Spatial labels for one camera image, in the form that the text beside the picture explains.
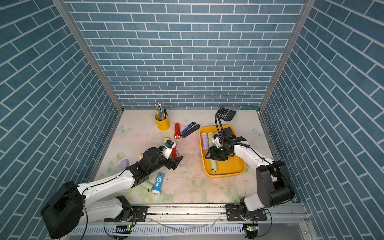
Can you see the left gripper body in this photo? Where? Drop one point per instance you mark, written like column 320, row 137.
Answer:
column 162, row 162

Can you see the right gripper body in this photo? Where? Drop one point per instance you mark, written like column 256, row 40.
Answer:
column 219, row 153

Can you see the green flashlight yellow button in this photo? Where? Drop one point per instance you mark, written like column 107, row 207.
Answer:
column 211, row 139

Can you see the blue white flashlight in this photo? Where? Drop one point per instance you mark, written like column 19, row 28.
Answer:
column 156, row 191

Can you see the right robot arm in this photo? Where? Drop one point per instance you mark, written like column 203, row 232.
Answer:
column 273, row 186

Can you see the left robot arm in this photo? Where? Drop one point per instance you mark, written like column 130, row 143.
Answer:
column 73, row 204

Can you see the red flashlight white rim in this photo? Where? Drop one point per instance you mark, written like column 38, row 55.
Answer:
column 174, row 154

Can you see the yellow plastic tray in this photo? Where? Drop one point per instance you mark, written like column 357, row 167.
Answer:
column 228, row 166

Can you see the green flashlight upright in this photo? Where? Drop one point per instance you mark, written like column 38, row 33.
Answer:
column 165, row 140

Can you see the small red flashlight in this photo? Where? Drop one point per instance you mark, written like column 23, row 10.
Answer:
column 177, row 134

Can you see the black calculator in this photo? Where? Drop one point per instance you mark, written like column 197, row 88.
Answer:
column 225, row 114

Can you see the yellow pen cup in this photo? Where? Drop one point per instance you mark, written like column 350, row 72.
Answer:
column 163, row 125

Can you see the blue black stapler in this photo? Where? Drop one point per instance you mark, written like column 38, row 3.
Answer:
column 192, row 127

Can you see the pens in cup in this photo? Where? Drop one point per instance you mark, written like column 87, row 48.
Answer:
column 161, row 112

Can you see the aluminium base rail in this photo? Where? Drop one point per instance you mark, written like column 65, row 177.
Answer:
column 284, row 222

